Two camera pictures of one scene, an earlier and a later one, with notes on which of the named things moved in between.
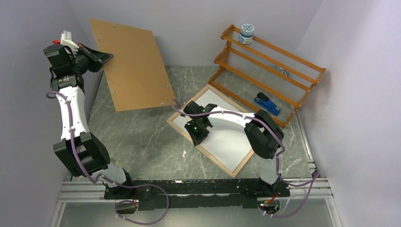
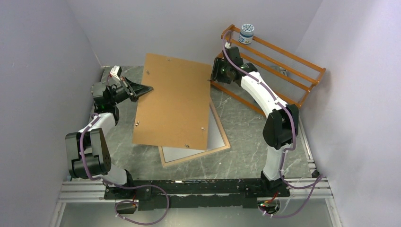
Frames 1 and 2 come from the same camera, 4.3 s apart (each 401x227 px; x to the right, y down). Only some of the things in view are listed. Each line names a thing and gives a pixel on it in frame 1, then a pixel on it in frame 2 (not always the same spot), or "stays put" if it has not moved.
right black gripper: (197, 138) to (218, 63)
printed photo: (209, 97) to (214, 140)
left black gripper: (97, 59) to (136, 90)
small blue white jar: (246, 33) stays put
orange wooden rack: (273, 81) stays put
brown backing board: (135, 74) to (175, 113)
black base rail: (176, 194) stays put
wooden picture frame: (210, 95) to (227, 146)
